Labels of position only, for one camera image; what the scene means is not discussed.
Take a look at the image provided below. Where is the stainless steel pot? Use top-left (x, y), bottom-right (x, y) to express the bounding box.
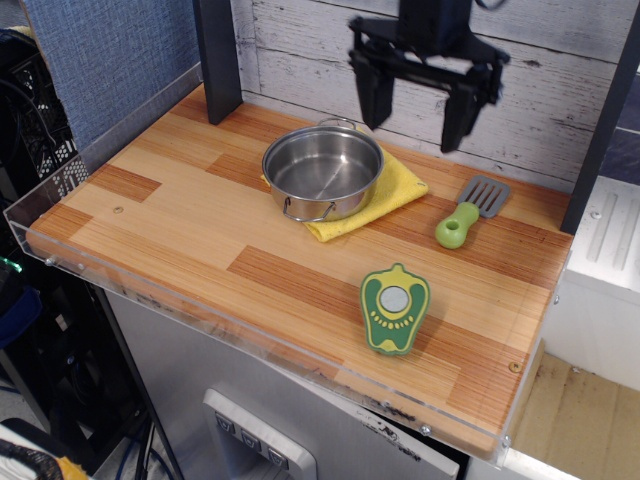
top-left (262, 123), bottom-right (384, 223)

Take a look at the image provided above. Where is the dark grey post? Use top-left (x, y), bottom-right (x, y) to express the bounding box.
top-left (560, 8), bottom-right (639, 235)
top-left (193, 0), bottom-right (243, 125)

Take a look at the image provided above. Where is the clear acrylic table guard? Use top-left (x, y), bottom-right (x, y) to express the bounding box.
top-left (7, 87), bottom-right (571, 477)

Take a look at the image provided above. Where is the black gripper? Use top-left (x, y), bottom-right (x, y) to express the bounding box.
top-left (349, 1), bottom-right (510, 153)

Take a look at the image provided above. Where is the dark grey left post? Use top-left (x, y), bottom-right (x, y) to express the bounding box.
top-left (193, 0), bottom-right (243, 125)

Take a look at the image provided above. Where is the black plastic crate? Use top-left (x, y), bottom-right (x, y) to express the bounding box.
top-left (1, 28), bottom-right (77, 179)

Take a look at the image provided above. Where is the green handled grey spatula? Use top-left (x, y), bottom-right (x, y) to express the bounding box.
top-left (435, 175), bottom-right (511, 249)

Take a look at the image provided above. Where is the green toy pepper half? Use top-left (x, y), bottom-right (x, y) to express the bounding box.
top-left (360, 263), bottom-right (430, 356)

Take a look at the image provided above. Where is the grey button panel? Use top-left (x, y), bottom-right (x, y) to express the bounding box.
top-left (203, 389), bottom-right (317, 479)

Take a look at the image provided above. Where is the dark grey right post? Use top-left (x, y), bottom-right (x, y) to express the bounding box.
top-left (560, 8), bottom-right (639, 235)

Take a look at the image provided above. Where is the white aluminium rail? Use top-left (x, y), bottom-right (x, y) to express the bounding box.
top-left (567, 176), bottom-right (639, 293)

